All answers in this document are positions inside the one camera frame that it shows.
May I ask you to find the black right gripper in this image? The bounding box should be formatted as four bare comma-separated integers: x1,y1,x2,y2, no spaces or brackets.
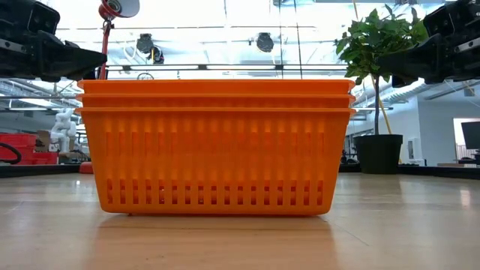
376,0,480,89

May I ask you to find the potted green tree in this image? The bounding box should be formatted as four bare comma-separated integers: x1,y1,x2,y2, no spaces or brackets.
335,3,429,176

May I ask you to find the thick black cable loop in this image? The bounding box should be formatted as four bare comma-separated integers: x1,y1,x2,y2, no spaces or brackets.
0,142,23,165

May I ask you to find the white robot figure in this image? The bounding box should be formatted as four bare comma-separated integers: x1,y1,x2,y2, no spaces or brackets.
50,108,78,153

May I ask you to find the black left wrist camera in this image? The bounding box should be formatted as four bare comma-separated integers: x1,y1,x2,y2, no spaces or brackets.
28,1,61,35

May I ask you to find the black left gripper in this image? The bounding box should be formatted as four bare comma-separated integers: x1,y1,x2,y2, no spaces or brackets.
0,0,108,83

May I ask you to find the black ceiling cable reel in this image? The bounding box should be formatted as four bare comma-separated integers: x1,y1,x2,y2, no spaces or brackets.
135,32,155,56
256,31,275,53
149,45,165,65

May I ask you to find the silver ventilation duct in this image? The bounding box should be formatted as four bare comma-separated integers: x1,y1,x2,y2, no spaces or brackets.
354,76,480,108

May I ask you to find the brown cardboard box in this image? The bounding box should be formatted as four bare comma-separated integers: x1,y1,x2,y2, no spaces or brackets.
36,130,53,153

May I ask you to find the dark computer monitor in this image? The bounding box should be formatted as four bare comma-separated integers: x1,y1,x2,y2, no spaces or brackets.
460,120,480,151

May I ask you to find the orange slotted plastic basket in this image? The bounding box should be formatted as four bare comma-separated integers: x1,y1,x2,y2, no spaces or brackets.
77,79,356,95
76,93,357,110
74,107,357,217

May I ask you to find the red plastic bin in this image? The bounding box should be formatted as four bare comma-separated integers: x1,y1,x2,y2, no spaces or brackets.
0,133,38,166
31,151,59,166

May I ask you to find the red stand with grey head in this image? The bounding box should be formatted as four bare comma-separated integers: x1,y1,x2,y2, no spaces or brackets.
79,0,142,175

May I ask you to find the long horizontal ceiling rail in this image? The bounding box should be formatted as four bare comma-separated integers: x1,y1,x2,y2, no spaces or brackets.
104,64,350,72

